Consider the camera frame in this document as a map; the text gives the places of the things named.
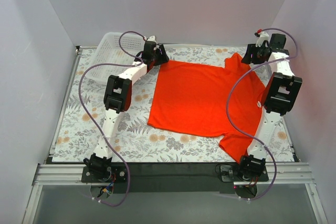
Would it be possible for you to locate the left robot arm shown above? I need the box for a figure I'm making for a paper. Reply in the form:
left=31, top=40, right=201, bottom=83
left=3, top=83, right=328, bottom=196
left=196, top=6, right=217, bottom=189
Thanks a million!
left=84, top=36, right=169, bottom=182

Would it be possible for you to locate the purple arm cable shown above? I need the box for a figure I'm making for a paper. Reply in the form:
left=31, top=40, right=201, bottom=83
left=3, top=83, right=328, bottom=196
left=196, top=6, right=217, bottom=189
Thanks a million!
left=225, top=27, right=300, bottom=201
left=78, top=31, right=148, bottom=207

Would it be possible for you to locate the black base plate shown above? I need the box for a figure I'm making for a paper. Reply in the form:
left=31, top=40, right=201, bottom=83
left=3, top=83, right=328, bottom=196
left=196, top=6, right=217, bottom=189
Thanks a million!
left=81, top=162, right=270, bottom=195

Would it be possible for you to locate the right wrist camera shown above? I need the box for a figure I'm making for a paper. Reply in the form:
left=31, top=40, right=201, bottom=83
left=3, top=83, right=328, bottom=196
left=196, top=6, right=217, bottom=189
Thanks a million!
left=255, top=29, right=269, bottom=47

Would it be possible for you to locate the aluminium table frame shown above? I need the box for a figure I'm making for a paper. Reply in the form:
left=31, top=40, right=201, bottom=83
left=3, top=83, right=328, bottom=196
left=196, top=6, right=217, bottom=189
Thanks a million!
left=23, top=47, right=327, bottom=223

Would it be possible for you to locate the orange t shirt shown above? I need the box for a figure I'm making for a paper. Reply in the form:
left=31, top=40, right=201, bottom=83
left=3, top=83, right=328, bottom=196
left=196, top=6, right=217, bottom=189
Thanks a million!
left=148, top=53, right=265, bottom=162

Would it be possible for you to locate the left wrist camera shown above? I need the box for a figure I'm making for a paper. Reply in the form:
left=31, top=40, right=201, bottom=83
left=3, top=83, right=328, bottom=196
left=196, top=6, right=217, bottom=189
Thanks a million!
left=145, top=35, right=157, bottom=44

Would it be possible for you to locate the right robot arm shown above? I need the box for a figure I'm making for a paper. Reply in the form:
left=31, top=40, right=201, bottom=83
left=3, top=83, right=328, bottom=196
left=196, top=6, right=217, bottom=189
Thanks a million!
left=237, top=30, right=302, bottom=181

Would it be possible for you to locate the white plastic basket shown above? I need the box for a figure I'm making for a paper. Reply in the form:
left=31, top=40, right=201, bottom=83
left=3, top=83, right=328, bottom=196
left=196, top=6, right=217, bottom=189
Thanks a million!
left=86, top=32, right=144, bottom=84

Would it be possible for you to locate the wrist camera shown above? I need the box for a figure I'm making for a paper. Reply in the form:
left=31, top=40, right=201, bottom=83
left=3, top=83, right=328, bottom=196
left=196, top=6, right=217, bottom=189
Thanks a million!
left=145, top=35, right=157, bottom=44
left=255, top=29, right=269, bottom=47

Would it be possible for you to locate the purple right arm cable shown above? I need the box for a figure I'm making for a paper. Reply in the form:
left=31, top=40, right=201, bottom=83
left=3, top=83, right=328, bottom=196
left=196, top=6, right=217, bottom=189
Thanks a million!
left=225, top=27, right=300, bottom=201

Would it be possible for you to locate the floral patterned table mat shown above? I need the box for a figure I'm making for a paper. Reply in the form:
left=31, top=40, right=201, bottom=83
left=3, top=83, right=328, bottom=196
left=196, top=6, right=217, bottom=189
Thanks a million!
left=49, top=45, right=295, bottom=163

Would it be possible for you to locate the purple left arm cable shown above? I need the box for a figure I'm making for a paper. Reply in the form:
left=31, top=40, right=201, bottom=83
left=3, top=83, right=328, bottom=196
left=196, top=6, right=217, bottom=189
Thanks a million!
left=78, top=31, right=148, bottom=207

